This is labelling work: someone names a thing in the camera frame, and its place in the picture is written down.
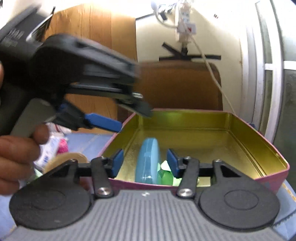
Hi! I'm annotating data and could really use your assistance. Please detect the brown wooden chair back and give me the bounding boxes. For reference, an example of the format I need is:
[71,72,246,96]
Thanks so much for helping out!
[116,60,224,123]

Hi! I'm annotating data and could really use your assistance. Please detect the white power strip with cables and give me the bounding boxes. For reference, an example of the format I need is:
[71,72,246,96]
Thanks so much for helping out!
[151,1,197,48]

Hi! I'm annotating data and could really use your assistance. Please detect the blue tablecloth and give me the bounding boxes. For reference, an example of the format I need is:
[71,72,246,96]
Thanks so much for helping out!
[1,133,296,240]

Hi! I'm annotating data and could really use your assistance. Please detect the pink small object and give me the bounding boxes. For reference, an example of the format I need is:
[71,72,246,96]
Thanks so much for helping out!
[57,138,69,155]

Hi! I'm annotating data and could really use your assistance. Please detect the white tissue packet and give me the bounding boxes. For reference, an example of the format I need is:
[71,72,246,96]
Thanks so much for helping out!
[34,135,63,169]

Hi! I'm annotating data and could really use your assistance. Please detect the person's left hand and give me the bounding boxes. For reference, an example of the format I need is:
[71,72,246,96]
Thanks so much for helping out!
[0,62,50,196]

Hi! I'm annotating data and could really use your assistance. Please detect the roll of clear tape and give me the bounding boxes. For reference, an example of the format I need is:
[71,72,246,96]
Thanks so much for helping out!
[43,153,88,174]

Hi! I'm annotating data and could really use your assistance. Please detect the green soft object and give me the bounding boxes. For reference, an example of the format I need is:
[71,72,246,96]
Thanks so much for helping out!
[157,160,182,186]

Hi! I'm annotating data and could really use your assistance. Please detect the pink gold metal tin box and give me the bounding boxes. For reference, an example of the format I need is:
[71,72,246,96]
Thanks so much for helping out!
[100,109,290,192]

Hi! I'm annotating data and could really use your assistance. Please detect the white window frame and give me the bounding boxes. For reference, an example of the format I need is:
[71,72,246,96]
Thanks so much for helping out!
[240,1,295,146]

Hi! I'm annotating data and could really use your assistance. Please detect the blue round soft disc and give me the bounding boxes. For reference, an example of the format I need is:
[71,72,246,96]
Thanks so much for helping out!
[135,138,162,185]

